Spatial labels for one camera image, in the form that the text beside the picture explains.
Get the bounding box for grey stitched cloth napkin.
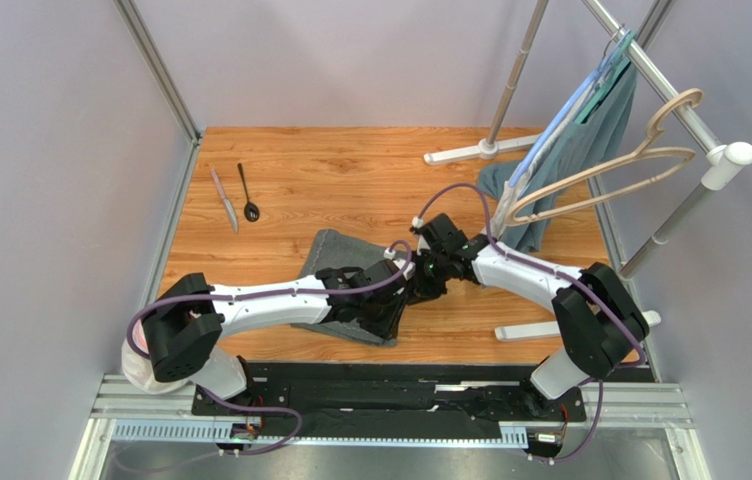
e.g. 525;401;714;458
293;229;399;347

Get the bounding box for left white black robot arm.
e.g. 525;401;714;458
123;259;415;399

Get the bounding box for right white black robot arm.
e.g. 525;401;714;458
411;214;660;401

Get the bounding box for black spoon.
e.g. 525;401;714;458
237;163;260;222

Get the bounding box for teal hanging garment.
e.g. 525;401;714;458
477;49;638;252

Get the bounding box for wooden clothes hanger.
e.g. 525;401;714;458
503;88;704;227

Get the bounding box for white mesh laundry bag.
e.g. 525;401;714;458
121;340;189;395

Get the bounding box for blue clothes hanger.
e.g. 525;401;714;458
505;28;635;189

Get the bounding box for metal clothes rack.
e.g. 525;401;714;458
423;0;752;343

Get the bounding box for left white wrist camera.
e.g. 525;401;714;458
383;248;415;280

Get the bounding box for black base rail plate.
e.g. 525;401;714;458
189;361;590;442

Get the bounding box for pink handled knife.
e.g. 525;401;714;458
210;168;239;234

